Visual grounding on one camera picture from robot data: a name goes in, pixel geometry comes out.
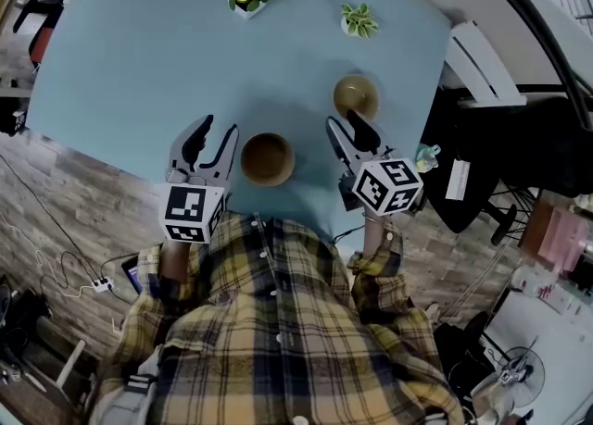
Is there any person's yellow plaid shirt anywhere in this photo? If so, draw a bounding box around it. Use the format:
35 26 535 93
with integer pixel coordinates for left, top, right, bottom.
87 212 467 425

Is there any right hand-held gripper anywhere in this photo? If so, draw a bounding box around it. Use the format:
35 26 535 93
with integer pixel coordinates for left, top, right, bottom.
325 109 425 217

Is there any pink box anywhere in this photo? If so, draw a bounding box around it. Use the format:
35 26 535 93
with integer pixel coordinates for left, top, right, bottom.
536 207 589 274

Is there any red and black chair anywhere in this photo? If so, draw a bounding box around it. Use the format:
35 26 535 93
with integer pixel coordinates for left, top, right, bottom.
13 0 66 68

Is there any colourful toy cup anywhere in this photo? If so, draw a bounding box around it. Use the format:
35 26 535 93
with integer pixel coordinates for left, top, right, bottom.
413 143 442 174

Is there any dark laptop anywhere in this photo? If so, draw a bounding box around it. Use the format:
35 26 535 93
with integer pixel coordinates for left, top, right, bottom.
120 254 145 295

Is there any grey shoulder strap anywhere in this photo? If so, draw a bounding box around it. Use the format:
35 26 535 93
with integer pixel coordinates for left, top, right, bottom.
99 357 161 425

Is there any standing fan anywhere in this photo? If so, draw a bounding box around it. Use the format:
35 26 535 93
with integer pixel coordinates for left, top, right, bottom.
490 339 547 408

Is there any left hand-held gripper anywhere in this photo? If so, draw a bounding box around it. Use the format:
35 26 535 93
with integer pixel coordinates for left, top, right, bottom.
158 114 241 244

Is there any person's left forearm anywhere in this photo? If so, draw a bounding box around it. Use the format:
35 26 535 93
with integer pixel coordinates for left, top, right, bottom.
159 240 200 283

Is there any white slatted chair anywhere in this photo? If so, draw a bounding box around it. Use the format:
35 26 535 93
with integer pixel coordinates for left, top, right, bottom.
442 19 528 107

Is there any brown side table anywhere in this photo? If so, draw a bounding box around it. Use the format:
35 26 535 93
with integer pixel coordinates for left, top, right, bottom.
518 189 593 276

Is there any small green pot plant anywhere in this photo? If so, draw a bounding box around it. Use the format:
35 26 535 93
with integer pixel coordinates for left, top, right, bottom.
340 2 380 40

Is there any white cable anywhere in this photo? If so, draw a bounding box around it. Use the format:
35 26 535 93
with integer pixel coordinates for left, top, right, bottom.
0 212 96 299

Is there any black cable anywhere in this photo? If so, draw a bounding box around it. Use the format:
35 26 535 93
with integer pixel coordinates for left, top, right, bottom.
0 154 101 285

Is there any black mesh office chair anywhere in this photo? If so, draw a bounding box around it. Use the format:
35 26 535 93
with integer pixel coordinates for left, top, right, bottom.
419 84 593 246

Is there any white paper sheet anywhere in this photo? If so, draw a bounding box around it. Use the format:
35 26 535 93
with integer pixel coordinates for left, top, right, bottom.
444 158 472 202

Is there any black bag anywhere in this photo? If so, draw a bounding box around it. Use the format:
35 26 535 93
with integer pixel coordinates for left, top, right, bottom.
0 96 28 137

